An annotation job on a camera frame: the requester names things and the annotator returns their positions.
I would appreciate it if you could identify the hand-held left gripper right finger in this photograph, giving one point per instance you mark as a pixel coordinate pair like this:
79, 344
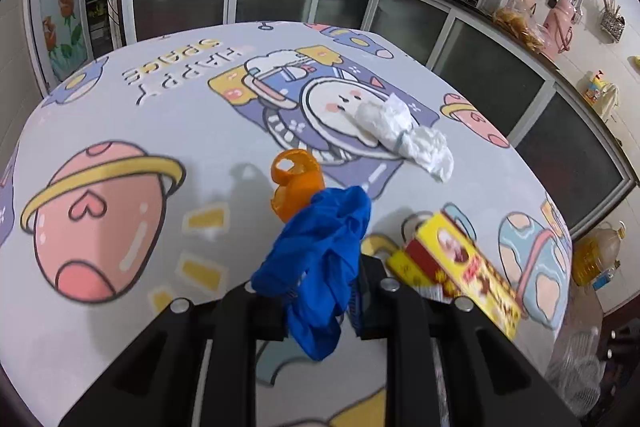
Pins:
372, 307

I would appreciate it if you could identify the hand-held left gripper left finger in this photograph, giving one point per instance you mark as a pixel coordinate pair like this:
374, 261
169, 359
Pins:
270, 317

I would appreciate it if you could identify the yellow snack box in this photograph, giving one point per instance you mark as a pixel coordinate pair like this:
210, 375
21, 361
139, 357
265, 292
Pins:
450, 257

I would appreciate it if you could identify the orange peel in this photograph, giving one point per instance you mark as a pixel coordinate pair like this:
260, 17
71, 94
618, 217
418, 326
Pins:
300, 187

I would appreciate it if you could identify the cartoon printed tablecloth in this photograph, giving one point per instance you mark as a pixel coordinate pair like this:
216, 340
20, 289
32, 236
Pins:
150, 132

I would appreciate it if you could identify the large cooking oil bottle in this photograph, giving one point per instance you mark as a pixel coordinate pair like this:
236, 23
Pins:
597, 257

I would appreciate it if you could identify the glass fronted kitchen cabinet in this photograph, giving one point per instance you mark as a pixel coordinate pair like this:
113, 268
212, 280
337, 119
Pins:
480, 62

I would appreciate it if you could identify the yellow dish soap bottle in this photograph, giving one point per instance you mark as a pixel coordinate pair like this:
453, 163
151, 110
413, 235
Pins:
595, 92

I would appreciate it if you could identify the beige hanging cloth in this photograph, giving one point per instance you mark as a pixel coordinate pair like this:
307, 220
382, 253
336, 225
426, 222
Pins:
611, 102

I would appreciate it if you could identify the bag of fried snacks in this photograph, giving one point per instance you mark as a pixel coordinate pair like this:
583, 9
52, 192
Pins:
517, 27

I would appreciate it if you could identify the pink thermos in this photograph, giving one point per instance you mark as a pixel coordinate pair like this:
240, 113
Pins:
522, 2
557, 29

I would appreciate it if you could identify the flower printed glass door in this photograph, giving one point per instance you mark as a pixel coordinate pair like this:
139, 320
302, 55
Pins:
60, 12

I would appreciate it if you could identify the metal chopstick holder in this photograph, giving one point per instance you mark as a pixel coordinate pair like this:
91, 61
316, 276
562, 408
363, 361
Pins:
612, 22

